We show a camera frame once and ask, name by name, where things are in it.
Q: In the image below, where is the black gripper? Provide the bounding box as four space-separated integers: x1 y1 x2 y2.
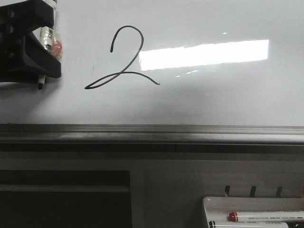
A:
0 0 62 84

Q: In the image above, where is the black whiteboard marker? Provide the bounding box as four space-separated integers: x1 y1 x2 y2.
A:
38 0 58 90

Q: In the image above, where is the red round magnet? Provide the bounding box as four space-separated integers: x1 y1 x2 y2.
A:
51 31 63 60

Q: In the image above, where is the white whiteboard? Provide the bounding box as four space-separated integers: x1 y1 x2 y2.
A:
0 0 304 126

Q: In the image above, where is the grey aluminium whiteboard ledge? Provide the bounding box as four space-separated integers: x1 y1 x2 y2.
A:
0 124 304 151

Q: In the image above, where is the white marker tray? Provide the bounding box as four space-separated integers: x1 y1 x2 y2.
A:
202 197 304 228

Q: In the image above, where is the black capped marker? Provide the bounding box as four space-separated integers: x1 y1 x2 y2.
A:
209 221 288 228

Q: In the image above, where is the red capped marker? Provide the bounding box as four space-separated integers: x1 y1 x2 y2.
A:
228 211 304 222

